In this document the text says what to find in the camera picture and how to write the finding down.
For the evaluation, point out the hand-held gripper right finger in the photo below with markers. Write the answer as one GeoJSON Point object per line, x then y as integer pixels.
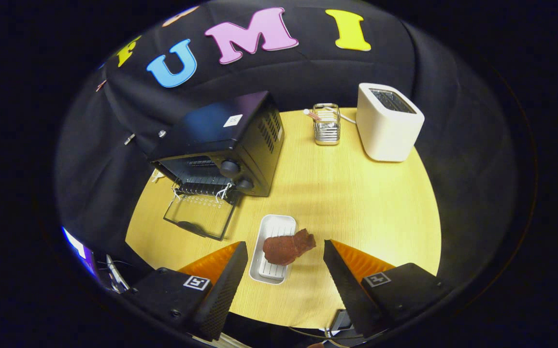
{"type": "Point", "coordinates": [349, 290]}

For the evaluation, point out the white rectangular tray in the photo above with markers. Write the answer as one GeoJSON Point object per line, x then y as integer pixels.
{"type": "Point", "coordinates": [274, 227]}

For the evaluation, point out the metal oven rack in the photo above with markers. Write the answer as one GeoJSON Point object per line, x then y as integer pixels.
{"type": "Point", "coordinates": [201, 189]}

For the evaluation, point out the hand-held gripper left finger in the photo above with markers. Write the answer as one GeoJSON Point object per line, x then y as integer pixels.
{"type": "Point", "coordinates": [221, 290]}

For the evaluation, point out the white pop-up toaster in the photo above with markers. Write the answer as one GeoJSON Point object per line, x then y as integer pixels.
{"type": "Point", "coordinates": [385, 135]}

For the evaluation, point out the red-brown steak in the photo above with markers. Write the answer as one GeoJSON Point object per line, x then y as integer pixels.
{"type": "Point", "coordinates": [283, 249]}

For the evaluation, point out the brown clip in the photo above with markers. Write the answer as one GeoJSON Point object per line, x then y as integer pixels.
{"type": "Point", "coordinates": [100, 85]}

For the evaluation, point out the leaf-shaped printed card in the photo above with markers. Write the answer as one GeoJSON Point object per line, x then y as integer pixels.
{"type": "Point", "coordinates": [155, 176]}

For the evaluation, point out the glowing screen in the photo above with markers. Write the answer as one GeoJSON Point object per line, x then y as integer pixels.
{"type": "Point", "coordinates": [78, 246]}

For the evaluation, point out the black toaster oven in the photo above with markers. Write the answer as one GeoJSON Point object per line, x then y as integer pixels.
{"type": "Point", "coordinates": [211, 125]}

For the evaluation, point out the silver clip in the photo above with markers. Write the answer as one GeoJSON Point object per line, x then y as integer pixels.
{"type": "Point", "coordinates": [129, 139]}

